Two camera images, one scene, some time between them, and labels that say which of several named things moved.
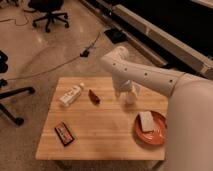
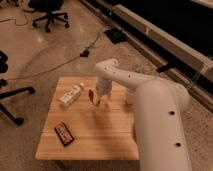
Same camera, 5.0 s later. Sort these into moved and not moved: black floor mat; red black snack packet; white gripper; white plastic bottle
Moved: white gripper
Not moved: white plastic bottle; black floor mat; red black snack packet
